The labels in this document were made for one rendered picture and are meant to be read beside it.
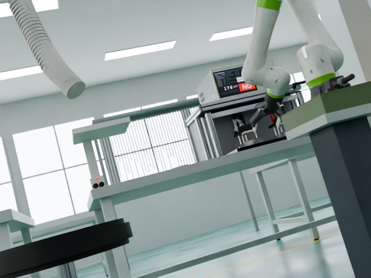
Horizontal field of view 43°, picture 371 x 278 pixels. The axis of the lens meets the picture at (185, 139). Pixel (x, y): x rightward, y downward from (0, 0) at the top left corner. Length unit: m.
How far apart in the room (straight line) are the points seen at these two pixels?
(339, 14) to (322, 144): 5.00
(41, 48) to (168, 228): 6.02
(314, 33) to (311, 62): 0.24
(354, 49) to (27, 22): 4.48
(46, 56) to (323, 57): 2.13
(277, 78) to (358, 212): 0.72
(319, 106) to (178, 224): 7.34
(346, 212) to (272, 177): 7.73
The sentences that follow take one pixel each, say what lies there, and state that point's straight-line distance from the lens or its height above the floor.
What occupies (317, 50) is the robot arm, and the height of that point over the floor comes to 1.03.
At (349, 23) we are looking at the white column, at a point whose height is 2.33.
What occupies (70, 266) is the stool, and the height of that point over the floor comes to 0.48.
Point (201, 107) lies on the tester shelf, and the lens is 2.82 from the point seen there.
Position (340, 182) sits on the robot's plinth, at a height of 0.47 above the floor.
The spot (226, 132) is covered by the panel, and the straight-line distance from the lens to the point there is 2.99.
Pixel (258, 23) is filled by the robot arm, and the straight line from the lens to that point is 2.27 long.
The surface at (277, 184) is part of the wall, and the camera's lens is 9.81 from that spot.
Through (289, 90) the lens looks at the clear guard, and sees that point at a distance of 2.77.
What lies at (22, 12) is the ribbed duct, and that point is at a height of 2.25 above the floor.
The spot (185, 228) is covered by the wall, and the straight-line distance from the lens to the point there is 9.14.
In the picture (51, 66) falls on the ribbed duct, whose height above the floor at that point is 1.78.
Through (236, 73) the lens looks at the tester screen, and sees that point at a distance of 2.98.
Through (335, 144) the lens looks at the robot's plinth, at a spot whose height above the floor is 0.63.
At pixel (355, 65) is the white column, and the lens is 6.84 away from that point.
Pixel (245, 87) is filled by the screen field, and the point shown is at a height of 1.16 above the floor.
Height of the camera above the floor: 0.54
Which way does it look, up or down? 8 degrees up
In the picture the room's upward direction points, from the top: 16 degrees counter-clockwise
